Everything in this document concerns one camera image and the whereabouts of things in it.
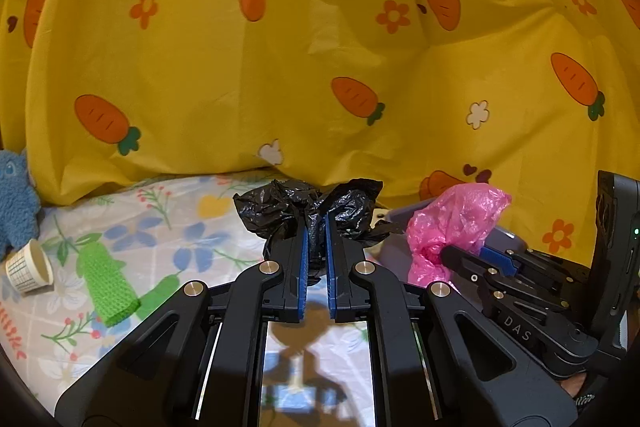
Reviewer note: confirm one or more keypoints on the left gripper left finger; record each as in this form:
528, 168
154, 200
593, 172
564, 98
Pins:
197, 360

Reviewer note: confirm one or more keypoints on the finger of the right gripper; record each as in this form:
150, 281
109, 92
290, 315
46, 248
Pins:
498, 259
473, 277

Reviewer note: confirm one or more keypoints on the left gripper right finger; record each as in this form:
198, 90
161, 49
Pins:
435, 359

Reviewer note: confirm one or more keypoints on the pink plastic bag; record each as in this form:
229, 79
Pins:
462, 216

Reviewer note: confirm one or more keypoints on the green foam net sleeve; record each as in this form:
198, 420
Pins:
112, 296

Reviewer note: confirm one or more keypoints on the black plastic bag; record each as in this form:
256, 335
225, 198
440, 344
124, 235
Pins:
273, 211

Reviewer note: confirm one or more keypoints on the small green grid paper cup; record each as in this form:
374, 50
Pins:
29, 269

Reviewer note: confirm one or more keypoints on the grey plastic trash bin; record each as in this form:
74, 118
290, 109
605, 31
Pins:
394, 251

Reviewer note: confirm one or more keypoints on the person right hand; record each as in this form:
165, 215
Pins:
573, 384

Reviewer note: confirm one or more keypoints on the floral bed sheet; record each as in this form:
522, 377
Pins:
164, 233

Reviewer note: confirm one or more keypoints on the yellow carrot print curtain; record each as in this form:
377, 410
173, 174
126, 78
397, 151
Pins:
534, 96

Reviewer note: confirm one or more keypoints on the blue plush monster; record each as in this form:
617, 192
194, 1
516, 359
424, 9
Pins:
19, 203

